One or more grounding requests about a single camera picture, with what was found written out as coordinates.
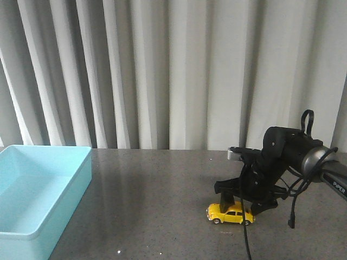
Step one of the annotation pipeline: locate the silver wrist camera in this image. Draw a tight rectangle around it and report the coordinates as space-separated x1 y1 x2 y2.
227 147 261 161

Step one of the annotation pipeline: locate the black cable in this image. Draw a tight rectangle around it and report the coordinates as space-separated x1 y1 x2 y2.
240 109 339 260

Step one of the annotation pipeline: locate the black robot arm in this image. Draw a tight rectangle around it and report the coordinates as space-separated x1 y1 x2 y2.
214 127 346 215

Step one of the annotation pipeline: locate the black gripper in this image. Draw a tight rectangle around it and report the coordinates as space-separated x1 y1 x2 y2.
214 127 323 216

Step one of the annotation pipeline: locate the light blue storage box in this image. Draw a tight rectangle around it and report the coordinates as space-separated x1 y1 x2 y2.
1 145 92 259

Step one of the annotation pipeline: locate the yellow toy beetle car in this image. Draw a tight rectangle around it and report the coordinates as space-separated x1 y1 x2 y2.
206 201 244 224

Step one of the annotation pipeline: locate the grey pleated curtain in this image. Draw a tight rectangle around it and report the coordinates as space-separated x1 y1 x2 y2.
1 1 346 152

